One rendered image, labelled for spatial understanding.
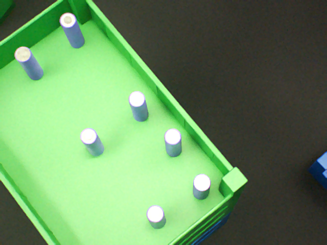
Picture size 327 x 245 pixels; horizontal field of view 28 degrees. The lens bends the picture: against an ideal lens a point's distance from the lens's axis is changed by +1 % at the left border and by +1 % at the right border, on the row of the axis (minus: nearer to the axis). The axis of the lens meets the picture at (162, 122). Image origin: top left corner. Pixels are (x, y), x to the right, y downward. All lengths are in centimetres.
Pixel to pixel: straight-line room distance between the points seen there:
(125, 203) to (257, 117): 42
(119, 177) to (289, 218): 40
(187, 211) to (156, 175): 5
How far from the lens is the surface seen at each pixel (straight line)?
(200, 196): 72
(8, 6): 119
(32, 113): 79
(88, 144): 70
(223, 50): 114
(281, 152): 110
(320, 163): 102
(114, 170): 76
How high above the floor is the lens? 106
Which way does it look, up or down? 75 degrees down
